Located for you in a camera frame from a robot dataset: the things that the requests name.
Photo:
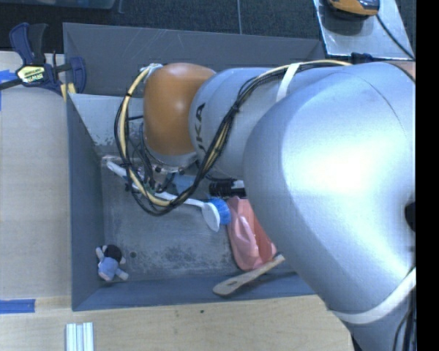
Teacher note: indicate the black cylinder on white bracket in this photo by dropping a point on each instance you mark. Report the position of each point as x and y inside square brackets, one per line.
[223, 188]

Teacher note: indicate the blue and black toy animal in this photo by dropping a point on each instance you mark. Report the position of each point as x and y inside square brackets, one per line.
[109, 266]

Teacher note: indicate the wooden spatula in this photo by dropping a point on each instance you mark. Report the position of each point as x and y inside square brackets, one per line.
[241, 278]

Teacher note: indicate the white brush with blue bristles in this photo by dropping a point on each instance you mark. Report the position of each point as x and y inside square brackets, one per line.
[212, 218]

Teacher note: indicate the pale wood board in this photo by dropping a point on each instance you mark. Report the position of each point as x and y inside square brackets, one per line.
[33, 196]

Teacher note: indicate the grey metal bin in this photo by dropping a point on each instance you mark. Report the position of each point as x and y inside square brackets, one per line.
[168, 243]

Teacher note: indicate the pink plastic bottle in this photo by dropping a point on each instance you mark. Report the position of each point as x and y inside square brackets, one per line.
[247, 232]

